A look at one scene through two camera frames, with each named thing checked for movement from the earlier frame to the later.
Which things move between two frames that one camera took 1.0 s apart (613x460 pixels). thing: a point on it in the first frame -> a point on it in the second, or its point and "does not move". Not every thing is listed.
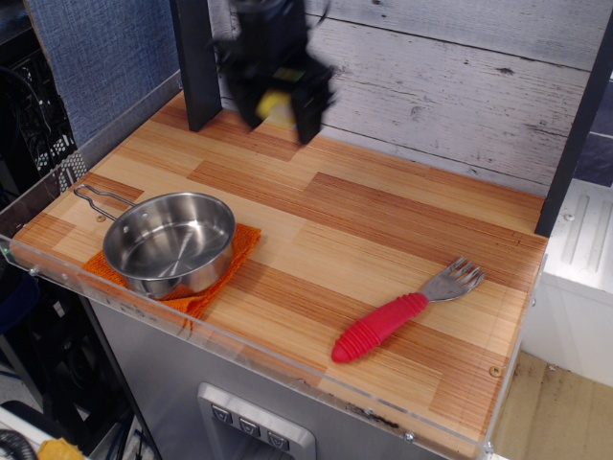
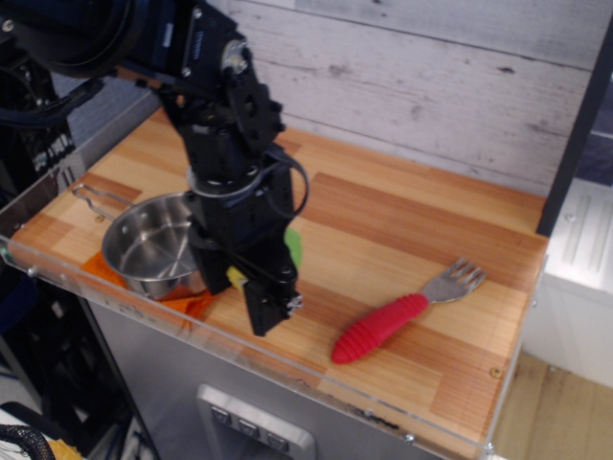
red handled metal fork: [448, 287] does not move
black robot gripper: [271, 53] -> [238, 215]
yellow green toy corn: [276, 104] -> [292, 241]
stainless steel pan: [169, 246] does not move
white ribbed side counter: [570, 321] does not move
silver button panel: [238, 429] does not move
